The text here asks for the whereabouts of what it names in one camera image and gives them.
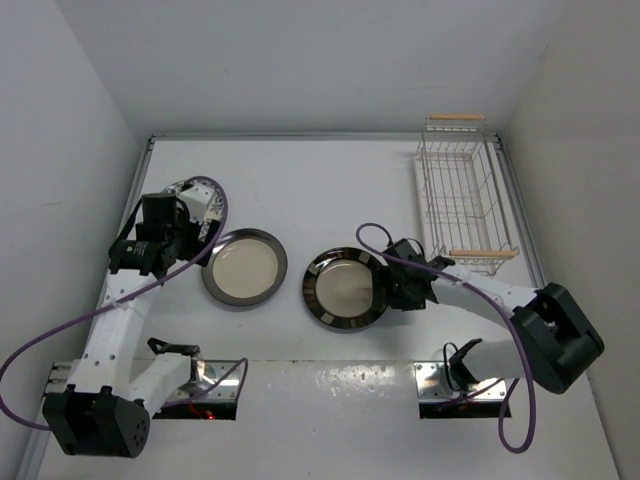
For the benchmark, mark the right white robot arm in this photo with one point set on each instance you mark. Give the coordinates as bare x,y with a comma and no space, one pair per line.
553,342

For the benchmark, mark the silver rimmed cream plate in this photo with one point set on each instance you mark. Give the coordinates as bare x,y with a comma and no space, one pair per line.
247,267

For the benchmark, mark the blue floral white plate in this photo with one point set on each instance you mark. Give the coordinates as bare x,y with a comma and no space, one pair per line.
206,230

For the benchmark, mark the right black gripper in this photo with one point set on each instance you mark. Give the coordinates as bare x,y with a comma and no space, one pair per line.
403,304

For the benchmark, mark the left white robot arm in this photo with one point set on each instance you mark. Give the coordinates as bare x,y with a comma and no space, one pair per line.
104,410

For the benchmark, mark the black checkered rim plate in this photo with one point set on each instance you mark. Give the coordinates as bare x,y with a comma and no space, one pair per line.
342,289

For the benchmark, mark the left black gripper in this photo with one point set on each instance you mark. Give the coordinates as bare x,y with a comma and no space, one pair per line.
194,227

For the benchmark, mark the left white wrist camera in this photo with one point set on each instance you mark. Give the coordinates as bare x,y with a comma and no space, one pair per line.
201,202

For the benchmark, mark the white wire dish rack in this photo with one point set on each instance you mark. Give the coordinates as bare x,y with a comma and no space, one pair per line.
463,215

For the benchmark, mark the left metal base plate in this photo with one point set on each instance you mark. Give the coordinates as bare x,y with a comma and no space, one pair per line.
214,382

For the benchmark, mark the metal base plate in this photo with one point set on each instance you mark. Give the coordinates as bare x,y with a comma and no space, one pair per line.
432,387
214,382

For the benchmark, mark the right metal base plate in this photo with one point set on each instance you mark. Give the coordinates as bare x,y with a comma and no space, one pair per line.
432,387

